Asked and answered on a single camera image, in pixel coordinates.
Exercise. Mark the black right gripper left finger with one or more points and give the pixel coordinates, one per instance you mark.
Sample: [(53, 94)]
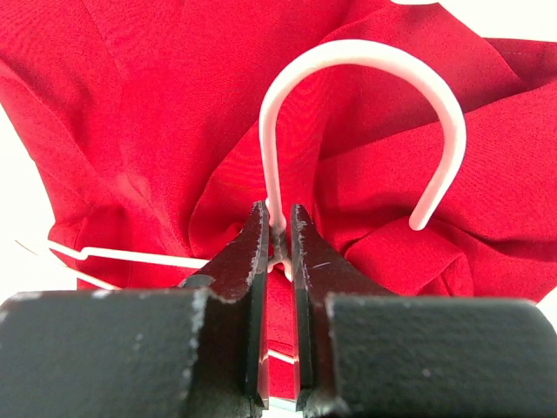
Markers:
[(195, 350)]

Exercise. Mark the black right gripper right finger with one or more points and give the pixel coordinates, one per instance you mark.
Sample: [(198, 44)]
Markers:
[(367, 352)]

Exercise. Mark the red skirt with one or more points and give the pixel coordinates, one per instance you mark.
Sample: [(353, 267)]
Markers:
[(142, 119)]

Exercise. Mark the pink wire hanger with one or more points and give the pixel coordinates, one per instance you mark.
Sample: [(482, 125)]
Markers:
[(377, 56)]

